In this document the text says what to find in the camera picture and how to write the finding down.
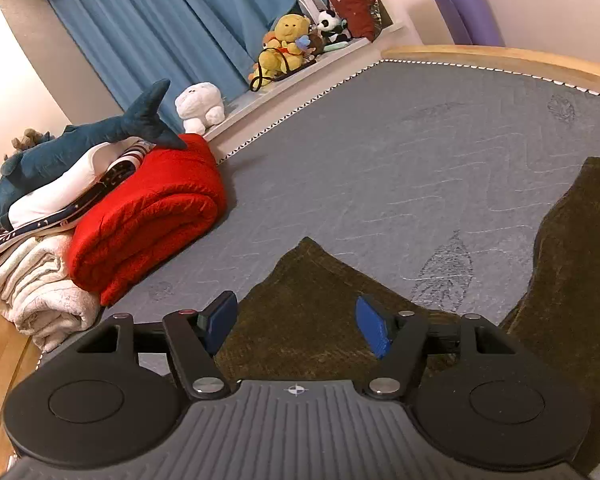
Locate red folded blanket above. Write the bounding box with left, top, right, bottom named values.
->
left=67, top=134, right=227, bottom=307

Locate grey quilted mattress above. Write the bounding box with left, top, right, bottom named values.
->
left=40, top=58, right=600, bottom=480

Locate cream folded towel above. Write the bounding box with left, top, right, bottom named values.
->
left=0, top=233, right=100, bottom=352

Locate white plush toy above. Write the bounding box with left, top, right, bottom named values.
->
left=174, top=82, right=225, bottom=136

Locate blue shark plush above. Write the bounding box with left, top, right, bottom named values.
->
left=0, top=79, right=186, bottom=230

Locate brown plush toy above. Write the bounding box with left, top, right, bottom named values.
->
left=3, top=128, right=55, bottom=162

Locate yellow bear plush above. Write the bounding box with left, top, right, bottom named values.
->
left=248, top=14, right=311, bottom=91

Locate panda plush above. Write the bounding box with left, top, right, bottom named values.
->
left=316, top=9, right=352, bottom=46

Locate blue curtain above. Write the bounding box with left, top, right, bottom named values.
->
left=47, top=0, right=297, bottom=130

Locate purple yoga mat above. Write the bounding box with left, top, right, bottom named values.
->
left=434, top=0, right=505, bottom=47

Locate dark red cushion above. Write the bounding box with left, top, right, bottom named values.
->
left=329, top=0, right=376, bottom=42

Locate wooden bed frame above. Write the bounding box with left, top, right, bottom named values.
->
left=381, top=44, right=600, bottom=96

